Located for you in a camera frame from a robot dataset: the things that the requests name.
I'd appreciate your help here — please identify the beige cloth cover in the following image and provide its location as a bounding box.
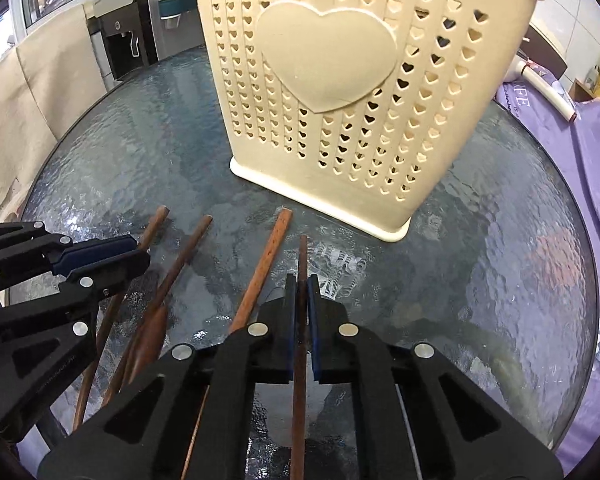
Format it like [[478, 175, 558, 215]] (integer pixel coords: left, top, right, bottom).
[[0, 0, 108, 221]]

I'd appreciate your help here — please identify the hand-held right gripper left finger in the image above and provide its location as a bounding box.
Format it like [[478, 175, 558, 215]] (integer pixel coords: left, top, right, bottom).
[[36, 274, 299, 480]]

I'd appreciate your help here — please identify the water dispenser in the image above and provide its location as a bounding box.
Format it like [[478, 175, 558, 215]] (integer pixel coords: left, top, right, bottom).
[[84, 0, 165, 81]]

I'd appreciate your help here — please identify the brown wooden chopstick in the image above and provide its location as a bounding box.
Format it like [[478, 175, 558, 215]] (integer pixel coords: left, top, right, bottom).
[[291, 235, 309, 480], [100, 215, 214, 410], [179, 208, 294, 480], [72, 205, 171, 433]]

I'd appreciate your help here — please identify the beige plastic utensil holder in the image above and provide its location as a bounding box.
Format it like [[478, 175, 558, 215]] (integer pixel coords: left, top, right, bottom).
[[192, 0, 546, 245]]

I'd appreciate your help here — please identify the teal cup holder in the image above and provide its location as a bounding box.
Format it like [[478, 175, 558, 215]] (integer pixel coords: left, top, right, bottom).
[[157, 0, 199, 29]]

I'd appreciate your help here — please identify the white pan with glass lid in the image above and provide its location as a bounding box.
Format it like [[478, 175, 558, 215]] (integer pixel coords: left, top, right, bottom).
[[505, 57, 578, 122]]

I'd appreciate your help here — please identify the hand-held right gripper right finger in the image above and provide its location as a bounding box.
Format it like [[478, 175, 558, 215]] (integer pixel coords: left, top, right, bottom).
[[306, 275, 565, 480]]

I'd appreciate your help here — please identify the purple floral cloth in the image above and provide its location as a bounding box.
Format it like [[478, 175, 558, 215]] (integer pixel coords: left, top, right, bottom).
[[495, 67, 600, 461]]

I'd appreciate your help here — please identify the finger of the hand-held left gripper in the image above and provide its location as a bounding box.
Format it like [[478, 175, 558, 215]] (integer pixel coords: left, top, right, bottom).
[[0, 221, 136, 293], [0, 249, 151, 428]]

